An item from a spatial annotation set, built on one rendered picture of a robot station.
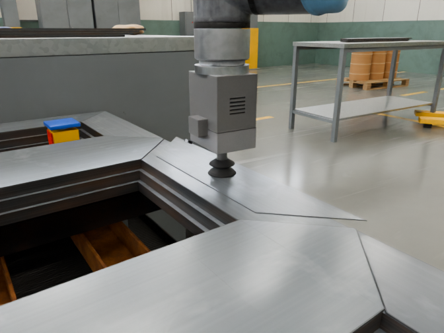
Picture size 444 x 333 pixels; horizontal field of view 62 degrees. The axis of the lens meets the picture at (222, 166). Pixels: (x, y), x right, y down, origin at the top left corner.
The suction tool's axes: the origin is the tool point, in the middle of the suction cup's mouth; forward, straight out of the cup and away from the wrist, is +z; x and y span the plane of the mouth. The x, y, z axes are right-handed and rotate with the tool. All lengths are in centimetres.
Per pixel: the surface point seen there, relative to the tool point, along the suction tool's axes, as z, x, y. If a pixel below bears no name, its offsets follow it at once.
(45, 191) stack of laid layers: 1.6, -23.9, -10.2
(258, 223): -0.1, -4.4, 15.8
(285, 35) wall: -5, 762, -918
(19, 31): -20, -21, -68
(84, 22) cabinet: -36, 141, -812
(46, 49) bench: -16, -16, -57
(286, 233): -0.1, -3.1, 19.0
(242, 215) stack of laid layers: -0.1, -4.7, 13.1
